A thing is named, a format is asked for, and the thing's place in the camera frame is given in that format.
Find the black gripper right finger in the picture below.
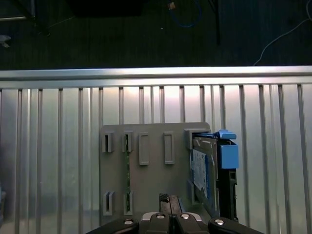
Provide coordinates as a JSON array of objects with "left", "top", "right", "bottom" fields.
[{"left": 172, "top": 194, "right": 264, "bottom": 234}]

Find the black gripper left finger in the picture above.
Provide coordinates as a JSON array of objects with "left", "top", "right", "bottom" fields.
[{"left": 85, "top": 193, "right": 173, "bottom": 234}]

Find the hard disk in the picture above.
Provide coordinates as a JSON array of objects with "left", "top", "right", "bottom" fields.
[{"left": 187, "top": 129, "right": 240, "bottom": 221}]

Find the grey parts rack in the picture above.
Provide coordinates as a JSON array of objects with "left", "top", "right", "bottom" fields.
[{"left": 98, "top": 122, "right": 212, "bottom": 230}]

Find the blue floor cable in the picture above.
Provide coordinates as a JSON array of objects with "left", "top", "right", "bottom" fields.
[{"left": 170, "top": 0, "right": 203, "bottom": 28}]

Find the white floor cable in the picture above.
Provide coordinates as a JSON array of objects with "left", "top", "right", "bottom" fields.
[{"left": 253, "top": 18, "right": 312, "bottom": 66}]

